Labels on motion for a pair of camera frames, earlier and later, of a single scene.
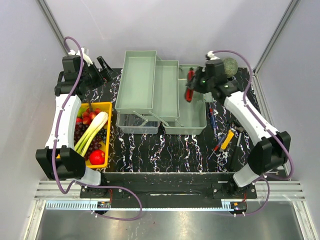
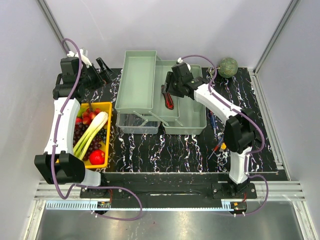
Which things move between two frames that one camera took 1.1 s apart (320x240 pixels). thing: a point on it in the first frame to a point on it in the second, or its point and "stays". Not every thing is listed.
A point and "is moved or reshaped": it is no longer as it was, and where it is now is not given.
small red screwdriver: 217,146 stays
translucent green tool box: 151,92 stays
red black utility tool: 189,93 is moved or reshaped
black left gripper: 103,76 stays
